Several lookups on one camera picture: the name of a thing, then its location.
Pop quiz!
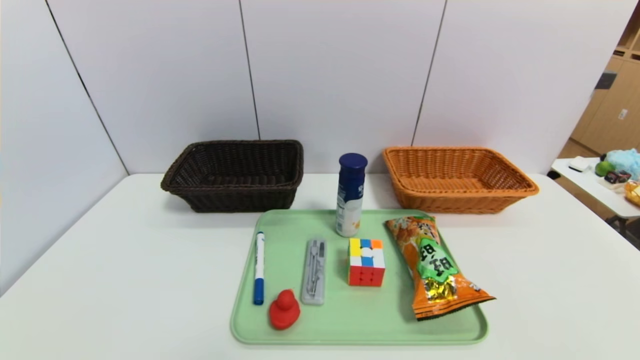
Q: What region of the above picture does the blue capped white bottle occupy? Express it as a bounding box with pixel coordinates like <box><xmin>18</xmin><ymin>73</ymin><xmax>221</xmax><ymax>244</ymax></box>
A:
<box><xmin>335</xmin><ymin>152</ymin><xmax>369</xmax><ymax>238</ymax></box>

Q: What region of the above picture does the multicolour puzzle cube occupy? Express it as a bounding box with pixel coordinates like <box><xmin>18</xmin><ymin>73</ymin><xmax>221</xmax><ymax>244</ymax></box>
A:
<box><xmin>348</xmin><ymin>238</ymin><xmax>387</xmax><ymax>288</ymax></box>

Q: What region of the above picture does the white blue marker pen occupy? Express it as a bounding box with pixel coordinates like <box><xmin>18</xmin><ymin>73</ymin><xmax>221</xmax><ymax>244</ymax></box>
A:
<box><xmin>253</xmin><ymin>231</ymin><xmax>266</xmax><ymax>306</ymax></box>

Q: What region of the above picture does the orange green snack bag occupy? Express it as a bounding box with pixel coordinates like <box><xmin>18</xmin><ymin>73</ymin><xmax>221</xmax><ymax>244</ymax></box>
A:
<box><xmin>384</xmin><ymin>215</ymin><xmax>497</xmax><ymax>321</ymax></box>

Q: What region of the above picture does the dark brown wicker basket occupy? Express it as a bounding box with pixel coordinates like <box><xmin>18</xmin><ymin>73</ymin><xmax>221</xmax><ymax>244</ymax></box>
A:
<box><xmin>160</xmin><ymin>139</ymin><xmax>305</xmax><ymax>213</ymax></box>

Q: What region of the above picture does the orange wicker basket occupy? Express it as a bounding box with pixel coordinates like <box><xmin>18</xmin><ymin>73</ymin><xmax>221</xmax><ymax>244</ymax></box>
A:
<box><xmin>382</xmin><ymin>146</ymin><xmax>540</xmax><ymax>215</ymax></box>

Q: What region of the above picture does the grey clear compass case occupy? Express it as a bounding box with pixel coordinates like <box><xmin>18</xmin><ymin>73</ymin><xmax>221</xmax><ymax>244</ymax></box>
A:
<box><xmin>300</xmin><ymin>239</ymin><xmax>327</xmax><ymax>306</ymax></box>

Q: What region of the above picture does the red rubber duck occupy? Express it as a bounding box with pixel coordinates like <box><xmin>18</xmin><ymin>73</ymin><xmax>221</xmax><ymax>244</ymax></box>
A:
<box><xmin>268</xmin><ymin>289</ymin><xmax>302</xmax><ymax>331</ymax></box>

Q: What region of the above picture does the light green plastic tray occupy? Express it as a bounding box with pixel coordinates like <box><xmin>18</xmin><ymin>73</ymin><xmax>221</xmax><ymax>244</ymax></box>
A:
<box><xmin>229</xmin><ymin>208</ymin><xmax>489</xmax><ymax>346</ymax></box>

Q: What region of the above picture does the white side table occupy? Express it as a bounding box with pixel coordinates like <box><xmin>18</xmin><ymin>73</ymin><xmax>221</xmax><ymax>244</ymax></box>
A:
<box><xmin>551</xmin><ymin>157</ymin><xmax>640</xmax><ymax>221</ymax></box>

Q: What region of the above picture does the light wooden cabinet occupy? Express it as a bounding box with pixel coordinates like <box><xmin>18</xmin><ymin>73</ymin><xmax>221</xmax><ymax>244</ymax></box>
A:
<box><xmin>557</xmin><ymin>0</ymin><xmax>640</xmax><ymax>160</ymax></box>

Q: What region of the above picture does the light blue bath pouf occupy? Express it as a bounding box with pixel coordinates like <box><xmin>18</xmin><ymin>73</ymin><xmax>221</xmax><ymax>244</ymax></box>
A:
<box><xmin>606</xmin><ymin>148</ymin><xmax>640</xmax><ymax>181</ymax></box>

